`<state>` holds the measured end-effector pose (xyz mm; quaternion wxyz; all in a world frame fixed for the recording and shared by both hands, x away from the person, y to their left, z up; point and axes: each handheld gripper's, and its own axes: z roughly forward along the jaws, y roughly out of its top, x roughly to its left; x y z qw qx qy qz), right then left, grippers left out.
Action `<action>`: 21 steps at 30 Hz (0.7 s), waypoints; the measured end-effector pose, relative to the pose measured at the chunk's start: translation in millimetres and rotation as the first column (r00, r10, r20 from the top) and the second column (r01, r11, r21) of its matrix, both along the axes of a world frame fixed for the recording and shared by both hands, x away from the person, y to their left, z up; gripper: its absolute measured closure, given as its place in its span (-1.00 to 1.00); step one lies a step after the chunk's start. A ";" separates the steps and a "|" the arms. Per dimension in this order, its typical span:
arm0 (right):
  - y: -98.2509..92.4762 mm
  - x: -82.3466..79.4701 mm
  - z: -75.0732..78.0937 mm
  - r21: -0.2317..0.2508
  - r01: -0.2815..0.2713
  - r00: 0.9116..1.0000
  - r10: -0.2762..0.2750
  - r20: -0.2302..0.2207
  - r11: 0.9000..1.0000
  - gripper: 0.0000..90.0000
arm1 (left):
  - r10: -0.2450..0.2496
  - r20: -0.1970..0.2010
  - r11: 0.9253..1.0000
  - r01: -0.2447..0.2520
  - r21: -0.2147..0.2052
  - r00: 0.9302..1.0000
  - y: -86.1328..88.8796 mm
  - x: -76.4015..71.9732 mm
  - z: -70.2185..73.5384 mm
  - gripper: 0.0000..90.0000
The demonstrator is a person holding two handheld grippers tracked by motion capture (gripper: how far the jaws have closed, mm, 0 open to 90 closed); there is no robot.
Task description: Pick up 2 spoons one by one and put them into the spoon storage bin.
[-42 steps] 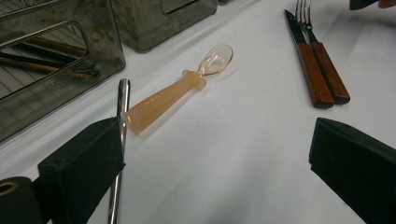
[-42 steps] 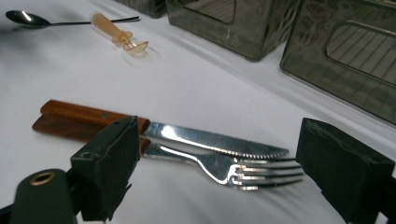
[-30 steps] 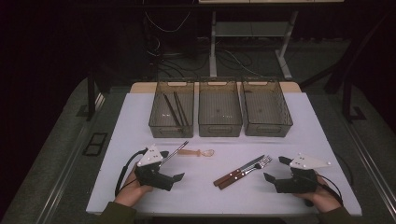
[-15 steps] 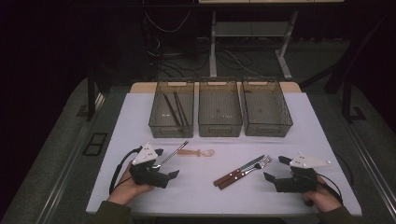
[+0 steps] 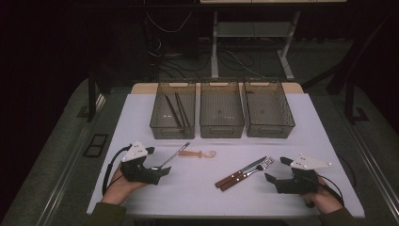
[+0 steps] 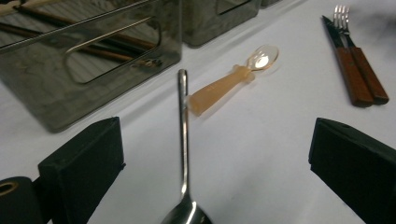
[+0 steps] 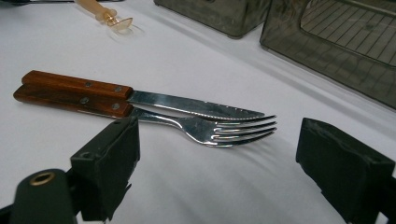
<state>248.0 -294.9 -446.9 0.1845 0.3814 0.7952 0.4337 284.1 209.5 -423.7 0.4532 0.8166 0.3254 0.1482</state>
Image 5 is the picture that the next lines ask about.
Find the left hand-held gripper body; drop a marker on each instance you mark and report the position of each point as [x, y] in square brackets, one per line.
[135, 172]

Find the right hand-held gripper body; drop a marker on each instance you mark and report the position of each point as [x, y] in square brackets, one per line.
[301, 185]

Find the translucent grey plastic bin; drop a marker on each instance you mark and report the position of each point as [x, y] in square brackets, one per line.
[226, 103]
[269, 109]
[163, 125]

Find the person's left hand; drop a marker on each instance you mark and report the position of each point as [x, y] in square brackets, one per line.
[117, 191]

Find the person's right hand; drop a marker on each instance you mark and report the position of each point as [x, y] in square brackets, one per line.
[323, 201]

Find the wooden table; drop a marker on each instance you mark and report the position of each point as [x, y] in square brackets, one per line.
[141, 88]

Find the black metal stand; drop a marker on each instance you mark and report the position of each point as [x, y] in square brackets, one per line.
[349, 100]
[91, 100]

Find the white metal desk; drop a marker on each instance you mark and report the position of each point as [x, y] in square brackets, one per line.
[214, 47]

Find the black floor socket frame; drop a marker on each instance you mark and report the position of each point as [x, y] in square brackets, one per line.
[95, 145]

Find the metal floor rail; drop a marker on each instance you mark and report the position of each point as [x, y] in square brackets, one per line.
[376, 171]
[62, 185]

